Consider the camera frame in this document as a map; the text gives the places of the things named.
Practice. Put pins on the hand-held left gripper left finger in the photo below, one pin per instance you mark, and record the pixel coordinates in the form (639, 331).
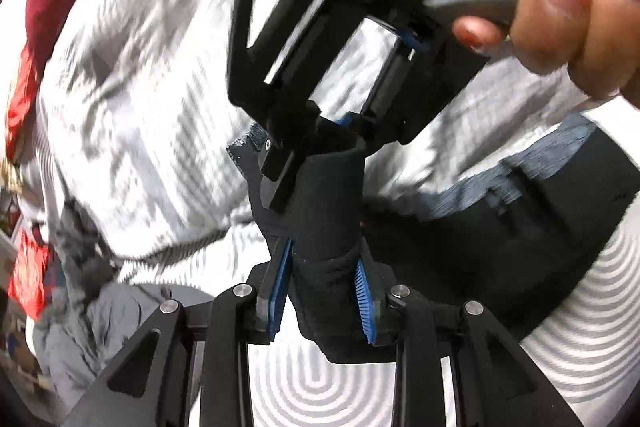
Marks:
(277, 302)

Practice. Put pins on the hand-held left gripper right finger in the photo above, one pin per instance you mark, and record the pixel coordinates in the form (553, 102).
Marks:
(364, 307)

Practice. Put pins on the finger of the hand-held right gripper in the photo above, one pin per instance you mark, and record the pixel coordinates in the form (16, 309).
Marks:
(357, 124)
(280, 177)

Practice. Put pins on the black pants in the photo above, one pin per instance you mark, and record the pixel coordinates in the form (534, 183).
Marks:
(325, 217)

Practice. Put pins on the person's right hand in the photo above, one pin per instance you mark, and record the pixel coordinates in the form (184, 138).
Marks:
(610, 32)

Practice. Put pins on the white grey striped garment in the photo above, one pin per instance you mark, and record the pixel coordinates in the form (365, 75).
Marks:
(150, 132)

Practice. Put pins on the grey buttoned pants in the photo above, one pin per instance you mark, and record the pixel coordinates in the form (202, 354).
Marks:
(120, 312)

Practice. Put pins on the dark grey garment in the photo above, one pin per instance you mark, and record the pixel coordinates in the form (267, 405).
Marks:
(82, 252)

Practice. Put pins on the striped bed sheet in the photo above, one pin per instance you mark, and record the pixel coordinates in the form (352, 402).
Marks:
(590, 317)

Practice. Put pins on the red cloth item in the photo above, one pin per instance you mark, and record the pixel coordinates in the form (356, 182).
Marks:
(20, 102)

